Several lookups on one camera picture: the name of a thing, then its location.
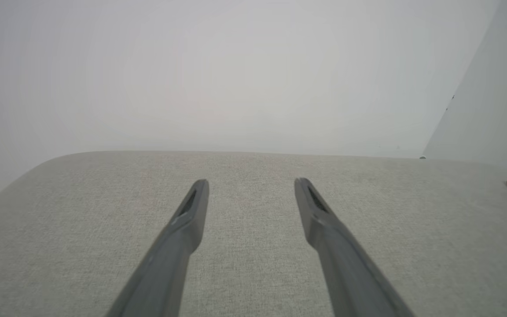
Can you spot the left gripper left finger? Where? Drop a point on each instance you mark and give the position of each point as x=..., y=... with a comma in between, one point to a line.
x=170, y=264

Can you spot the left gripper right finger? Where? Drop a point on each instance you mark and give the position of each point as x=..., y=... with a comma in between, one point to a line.
x=346, y=273

